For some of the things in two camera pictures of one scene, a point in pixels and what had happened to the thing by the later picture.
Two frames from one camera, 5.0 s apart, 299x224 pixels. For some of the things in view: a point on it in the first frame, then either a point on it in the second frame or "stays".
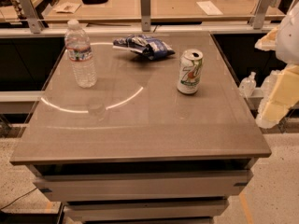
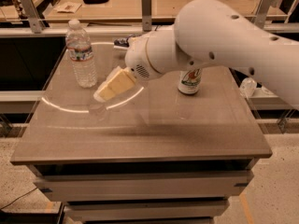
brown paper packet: x=69 y=7 stays
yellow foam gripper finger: x=281 y=94 → x=121 y=78
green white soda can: x=190 y=71 stays
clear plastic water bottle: x=78 y=46 stays
